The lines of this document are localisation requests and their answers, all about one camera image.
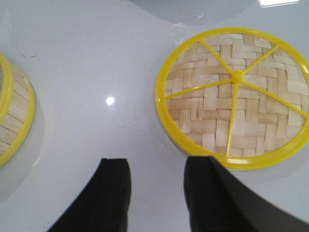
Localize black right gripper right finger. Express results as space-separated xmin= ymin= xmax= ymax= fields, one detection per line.
xmin=183 ymin=156 xmax=309 ymax=232

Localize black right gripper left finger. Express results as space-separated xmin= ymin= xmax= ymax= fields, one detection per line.
xmin=49 ymin=159 xmax=131 ymax=232

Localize woven bamboo steamer lid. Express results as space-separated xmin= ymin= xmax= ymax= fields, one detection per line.
xmin=155 ymin=27 xmax=309 ymax=170

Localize center bamboo steamer tray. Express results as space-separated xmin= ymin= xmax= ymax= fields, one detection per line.
xmin=0 ymin=54 xmax=36 ymax=167

